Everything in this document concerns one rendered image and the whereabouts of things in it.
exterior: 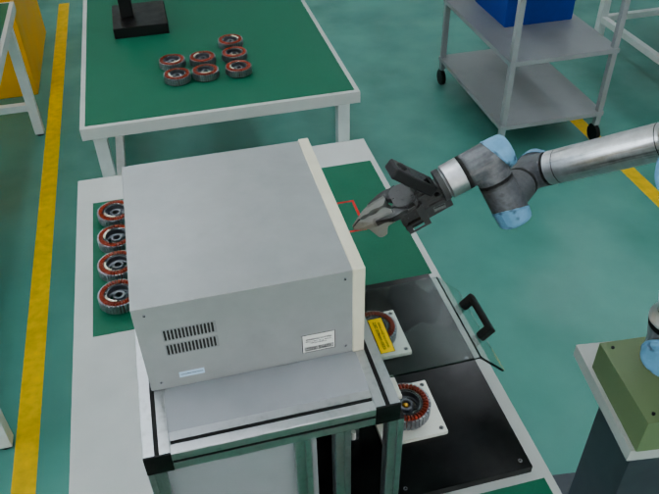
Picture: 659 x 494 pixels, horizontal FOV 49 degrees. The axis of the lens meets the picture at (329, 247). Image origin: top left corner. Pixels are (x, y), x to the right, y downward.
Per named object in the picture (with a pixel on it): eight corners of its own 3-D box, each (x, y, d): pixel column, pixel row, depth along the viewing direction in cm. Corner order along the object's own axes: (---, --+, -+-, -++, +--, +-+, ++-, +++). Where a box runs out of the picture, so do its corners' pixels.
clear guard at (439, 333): (458, 291, 161) (461, 271, 157) (504, 370, 143) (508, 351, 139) (317, 319, 155) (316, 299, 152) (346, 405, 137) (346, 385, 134)
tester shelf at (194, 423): (312, 201, 178) (311, 185, 175) (400, 419, 127) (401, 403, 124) (130, 230, 170) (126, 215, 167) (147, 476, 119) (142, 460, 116)
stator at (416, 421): (415, 385, 169) (416, 375, 167) (438, 421, 161) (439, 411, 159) (372, 400, 166) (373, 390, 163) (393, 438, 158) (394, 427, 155)
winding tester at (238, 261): (311, 214, 166) (307, 137, 153) (364, 350, 134) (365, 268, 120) (139, 242, 159) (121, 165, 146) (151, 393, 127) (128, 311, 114)
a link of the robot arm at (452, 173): (463, 170, 145) (448, 149, 151) (443, 181, 146) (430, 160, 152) (475, 195, 150) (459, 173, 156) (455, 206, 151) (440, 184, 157)
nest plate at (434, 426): (424, 382, 171) (425, 379, 170) (447, 433, 160) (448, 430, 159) (364, 396, 168) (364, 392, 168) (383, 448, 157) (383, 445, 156)
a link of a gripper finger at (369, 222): (366, 250, 153) (404, 229, 152) (354, 232, 149) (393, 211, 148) (362, 241, 155) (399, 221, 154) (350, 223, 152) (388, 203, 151)
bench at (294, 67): (281, 67, 475) (274, -50, 427) (358, 235, 337) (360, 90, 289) (112, 88, 456) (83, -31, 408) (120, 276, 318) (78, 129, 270)
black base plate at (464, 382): (428, 278, 203) (428, 272, 201) (531, 471, 155) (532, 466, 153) (264, 310, 194) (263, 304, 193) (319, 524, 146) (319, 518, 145)
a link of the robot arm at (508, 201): (545, 202, 156) (524, 158, 153) (525, 228, 149) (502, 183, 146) (515, 209, 162) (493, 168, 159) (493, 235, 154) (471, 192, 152)
